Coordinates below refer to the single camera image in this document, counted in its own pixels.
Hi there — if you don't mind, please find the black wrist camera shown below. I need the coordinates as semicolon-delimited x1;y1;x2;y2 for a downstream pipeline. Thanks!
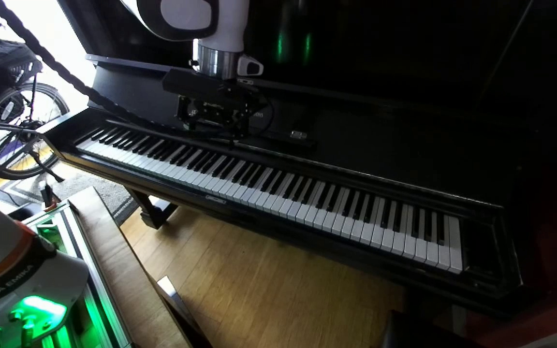
160;68;228;100

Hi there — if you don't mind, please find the black braided cable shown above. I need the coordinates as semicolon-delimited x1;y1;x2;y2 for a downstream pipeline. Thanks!
0;0;183;131

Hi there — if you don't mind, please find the black piano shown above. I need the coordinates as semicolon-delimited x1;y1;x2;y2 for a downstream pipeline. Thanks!
44;0;557;319

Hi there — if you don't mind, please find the silver metal plate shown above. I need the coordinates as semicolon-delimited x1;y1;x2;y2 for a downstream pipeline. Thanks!
154;274;187;313

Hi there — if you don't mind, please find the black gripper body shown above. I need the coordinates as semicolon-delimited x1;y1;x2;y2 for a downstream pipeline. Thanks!
177;79;264;133

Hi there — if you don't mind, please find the green lit device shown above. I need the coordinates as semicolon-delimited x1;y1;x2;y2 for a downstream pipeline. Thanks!
23;199;133;348

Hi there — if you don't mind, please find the wooden piano bench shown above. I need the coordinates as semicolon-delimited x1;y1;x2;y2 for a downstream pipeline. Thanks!
63;185;212;348

